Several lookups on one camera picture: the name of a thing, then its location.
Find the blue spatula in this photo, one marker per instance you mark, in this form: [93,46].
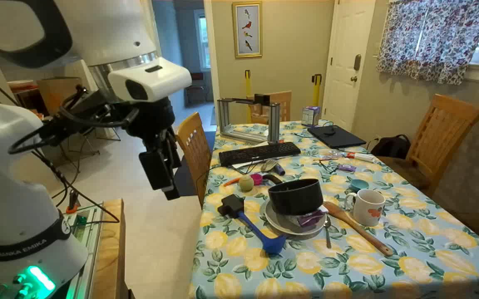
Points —
[273,245]

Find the yellow clamp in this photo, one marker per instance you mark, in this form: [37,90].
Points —
[246,80]
[316,89]

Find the small teal bowl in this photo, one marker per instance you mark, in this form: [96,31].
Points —
[358,185]

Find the wooden spatula fork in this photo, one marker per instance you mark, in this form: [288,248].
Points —
[356,227]

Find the lemon print tablecloth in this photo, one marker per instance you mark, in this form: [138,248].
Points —
[416,243]

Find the black flat pad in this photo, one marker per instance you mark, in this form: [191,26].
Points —
[336,137]

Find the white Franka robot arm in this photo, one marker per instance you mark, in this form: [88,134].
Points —
[7,183]

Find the wooden chair slatted back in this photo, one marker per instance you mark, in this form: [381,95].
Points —
[195,150]

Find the white mug with red print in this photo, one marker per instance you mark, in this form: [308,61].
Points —
[367,208]

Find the wooden bench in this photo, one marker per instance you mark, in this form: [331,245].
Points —
[108,255]

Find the yellow tennis ball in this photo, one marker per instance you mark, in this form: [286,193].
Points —
[244,183]

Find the white door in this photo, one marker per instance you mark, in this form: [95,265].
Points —
[344,56]

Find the floral curtain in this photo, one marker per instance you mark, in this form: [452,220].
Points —
[432,39]

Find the black cooking pot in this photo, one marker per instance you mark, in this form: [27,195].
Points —
[294,198]

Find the black bag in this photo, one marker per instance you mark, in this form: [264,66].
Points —
[389,147]

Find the purple marker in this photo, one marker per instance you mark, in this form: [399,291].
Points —
[346,169]

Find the grey metal frame stand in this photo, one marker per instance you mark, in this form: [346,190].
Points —
[274,125]

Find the red and black clip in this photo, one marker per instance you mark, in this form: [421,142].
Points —
[73,200]

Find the large wooden chair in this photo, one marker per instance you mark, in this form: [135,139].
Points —
[441,134]

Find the white canister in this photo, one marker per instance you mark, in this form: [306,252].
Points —
[309,115]

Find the metal spoon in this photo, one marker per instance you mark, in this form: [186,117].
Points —
[328,233]

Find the white plate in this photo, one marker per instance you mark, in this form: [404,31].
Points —
[283,227]

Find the wooden chair behind frame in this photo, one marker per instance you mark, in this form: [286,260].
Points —
[283,105]

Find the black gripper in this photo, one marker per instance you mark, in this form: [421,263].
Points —
[153,127]

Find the red marker pen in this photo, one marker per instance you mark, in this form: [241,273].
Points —
[361,157]

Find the framed bird picture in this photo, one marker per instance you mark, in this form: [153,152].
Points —
[246,31]

